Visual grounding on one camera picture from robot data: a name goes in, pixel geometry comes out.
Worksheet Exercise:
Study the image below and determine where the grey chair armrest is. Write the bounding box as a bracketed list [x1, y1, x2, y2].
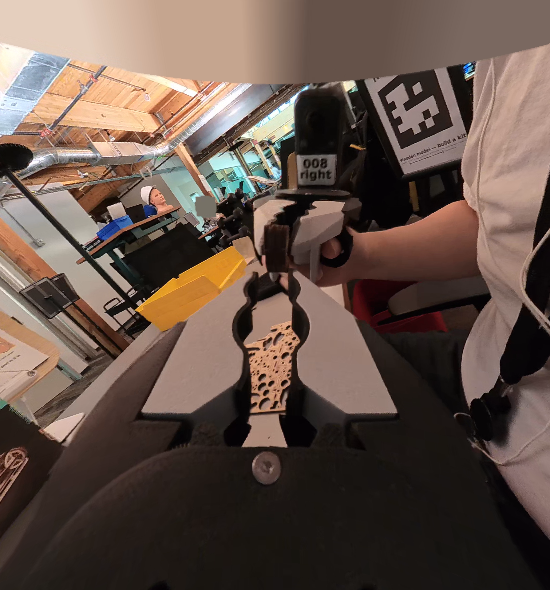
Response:
[388, 276, 492, 316]

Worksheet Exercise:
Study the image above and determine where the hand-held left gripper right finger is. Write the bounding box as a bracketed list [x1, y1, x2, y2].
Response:
[291, 276, 398, 430]

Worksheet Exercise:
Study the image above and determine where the wooden top workbench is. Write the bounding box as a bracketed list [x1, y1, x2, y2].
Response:
[76, 205, 218, 289]

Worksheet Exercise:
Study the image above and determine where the black mesh holder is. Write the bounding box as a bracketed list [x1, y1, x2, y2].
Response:
[19, 273, 80, 320]

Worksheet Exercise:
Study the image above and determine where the black strap buckle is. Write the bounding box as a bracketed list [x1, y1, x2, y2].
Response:
[469, 387, 513, 442]

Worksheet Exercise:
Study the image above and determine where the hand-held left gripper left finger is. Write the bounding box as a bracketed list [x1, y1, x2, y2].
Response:
[142, 271, 258, 428]

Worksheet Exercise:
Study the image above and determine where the black and white tag sign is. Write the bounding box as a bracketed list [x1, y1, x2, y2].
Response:
[355, 68, 474, 180]

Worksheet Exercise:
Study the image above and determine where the black model kit box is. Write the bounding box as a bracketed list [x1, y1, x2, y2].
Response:
[0, 395, 63, 558]

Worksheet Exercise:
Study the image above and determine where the wall poster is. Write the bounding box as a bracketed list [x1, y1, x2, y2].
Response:
[0, 302, 61, 402]

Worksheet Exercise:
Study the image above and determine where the laser-cut wooden sheet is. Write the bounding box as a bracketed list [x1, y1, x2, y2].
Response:
[246, 322, 302, 412]

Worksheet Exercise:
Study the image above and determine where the person's right forearm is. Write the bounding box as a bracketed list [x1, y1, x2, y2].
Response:
[367, 199, 481, 283]

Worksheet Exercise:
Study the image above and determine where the mannequin head with helmet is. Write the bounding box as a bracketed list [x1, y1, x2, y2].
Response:
[140, 184, 173, 215]

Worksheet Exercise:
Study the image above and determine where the red bin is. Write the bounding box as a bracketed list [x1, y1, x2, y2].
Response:
[351, 278, 448, 333]

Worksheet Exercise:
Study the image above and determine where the white cable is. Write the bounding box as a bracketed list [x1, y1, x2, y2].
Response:
[474, 60, 550, 467]

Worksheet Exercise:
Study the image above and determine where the dark wooden gear assembly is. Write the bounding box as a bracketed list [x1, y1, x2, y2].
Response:
[262, 222, 290, 273]

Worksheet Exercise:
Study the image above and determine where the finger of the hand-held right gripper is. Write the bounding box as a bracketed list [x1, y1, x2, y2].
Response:
[290, 199, 350, 266]
[253, 197, 288, 255]

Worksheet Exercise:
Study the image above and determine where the blue plastic bin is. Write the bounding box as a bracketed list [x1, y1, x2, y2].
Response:
[96, 216, 133, 241]

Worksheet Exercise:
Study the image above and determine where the person in white t-shirt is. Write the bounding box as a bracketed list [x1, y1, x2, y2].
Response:
[459, 37, 550, 558]

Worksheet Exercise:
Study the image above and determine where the yellow plastic bin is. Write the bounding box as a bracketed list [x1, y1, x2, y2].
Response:
[136, 246, 248, 332]

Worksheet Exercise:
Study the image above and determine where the black shoulder strap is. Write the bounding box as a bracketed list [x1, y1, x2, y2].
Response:
[500, 152, 550, 387]

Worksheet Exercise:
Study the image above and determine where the silver air duct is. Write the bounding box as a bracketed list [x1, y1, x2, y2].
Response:
[0, 83, 266, 194]

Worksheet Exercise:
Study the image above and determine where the person's right hand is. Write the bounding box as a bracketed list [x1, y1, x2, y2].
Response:
[319, 228, 374, 287]

